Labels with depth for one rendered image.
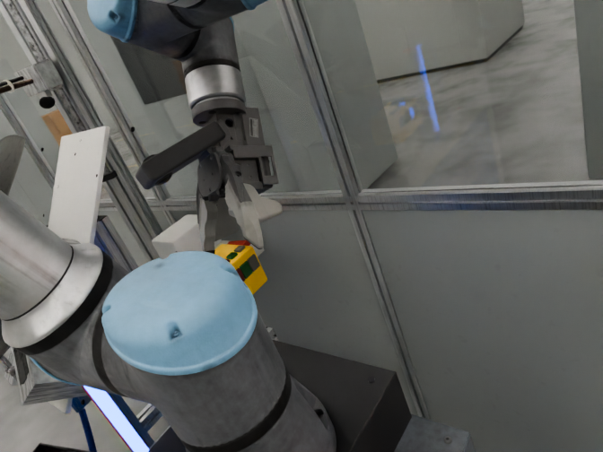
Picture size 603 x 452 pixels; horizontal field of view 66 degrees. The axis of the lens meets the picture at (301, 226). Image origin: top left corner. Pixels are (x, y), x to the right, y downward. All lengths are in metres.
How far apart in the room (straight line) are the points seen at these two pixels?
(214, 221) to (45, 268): 0.25
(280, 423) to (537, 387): 1.01
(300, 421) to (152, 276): 0.19
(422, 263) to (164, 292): 0.89
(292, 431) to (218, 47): 0.46
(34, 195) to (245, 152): 6.35
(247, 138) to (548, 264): 0.71
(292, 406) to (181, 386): 0.12
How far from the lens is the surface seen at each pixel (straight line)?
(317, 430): 0.48
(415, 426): 0.60
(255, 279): 0.96
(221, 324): 0.37
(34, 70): 1.54
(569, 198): 1.00
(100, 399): 0.88
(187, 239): 1.49
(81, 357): 0.48
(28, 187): 6.86
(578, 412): 1.40
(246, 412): 0.41
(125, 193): 1.69
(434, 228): 1.12
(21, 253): 0.45
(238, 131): 0.63
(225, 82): 0.62
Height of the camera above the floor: 1.47
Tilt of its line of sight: 25 degrees down
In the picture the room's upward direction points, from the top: 22 degrees counter-clockwise
